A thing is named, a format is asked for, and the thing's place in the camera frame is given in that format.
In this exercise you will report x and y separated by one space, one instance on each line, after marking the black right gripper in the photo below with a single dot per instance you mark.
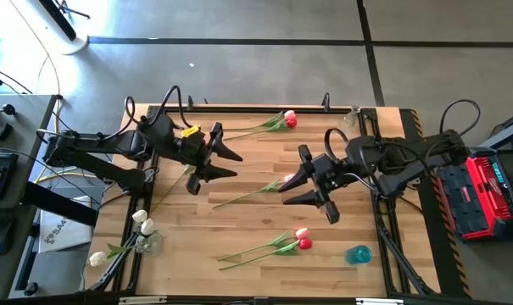
330 178

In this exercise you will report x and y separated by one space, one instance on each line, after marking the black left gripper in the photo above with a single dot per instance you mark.
196 167

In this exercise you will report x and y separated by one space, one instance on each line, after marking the pink artificial tulip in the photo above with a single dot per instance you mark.
302 233
289 114
288 177

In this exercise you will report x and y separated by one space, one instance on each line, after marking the white artificial tulip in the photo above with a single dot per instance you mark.
147 227
97 258
140 216

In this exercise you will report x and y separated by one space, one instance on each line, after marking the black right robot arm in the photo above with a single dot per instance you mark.
408 163

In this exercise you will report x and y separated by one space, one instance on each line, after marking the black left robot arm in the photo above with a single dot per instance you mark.
107 142

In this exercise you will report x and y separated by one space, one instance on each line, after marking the clear glass vase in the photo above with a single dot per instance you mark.
350 123
152 245

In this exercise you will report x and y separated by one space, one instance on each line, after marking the teal glass vase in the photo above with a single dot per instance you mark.
358 255

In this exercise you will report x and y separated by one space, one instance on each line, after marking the black mat hazard edge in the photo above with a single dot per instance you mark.
442 262

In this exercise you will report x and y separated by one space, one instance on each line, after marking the red black tool case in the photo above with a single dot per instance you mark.
464 199

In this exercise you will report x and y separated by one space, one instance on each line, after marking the black diagonal beam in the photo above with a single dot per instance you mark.
57 204

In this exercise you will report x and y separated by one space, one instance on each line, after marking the white round stand base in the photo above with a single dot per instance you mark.
80 46

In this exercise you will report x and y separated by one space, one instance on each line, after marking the grey side desk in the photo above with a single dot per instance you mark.
23 127

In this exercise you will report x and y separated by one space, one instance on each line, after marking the grey blue cart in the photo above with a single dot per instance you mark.
512 127

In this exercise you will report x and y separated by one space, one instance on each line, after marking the black stand pole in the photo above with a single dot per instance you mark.
59 19

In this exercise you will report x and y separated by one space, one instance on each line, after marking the black desk lever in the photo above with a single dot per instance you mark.
8 109

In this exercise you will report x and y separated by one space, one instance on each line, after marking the black caster wheel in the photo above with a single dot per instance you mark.
30 289

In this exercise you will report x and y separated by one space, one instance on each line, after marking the black computer mouse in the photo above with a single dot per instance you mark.
1 235

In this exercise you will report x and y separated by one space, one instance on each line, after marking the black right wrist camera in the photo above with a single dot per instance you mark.
325 165

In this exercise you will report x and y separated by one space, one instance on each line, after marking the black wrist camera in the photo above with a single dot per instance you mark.
325 165
192 146

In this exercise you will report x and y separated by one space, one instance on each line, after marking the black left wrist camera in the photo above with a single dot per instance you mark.
192 146

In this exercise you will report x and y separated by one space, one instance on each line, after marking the black aluminium table frame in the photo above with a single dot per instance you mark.
256 110

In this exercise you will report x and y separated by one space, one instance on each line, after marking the white metal bracket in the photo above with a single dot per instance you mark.
142 300
379 301

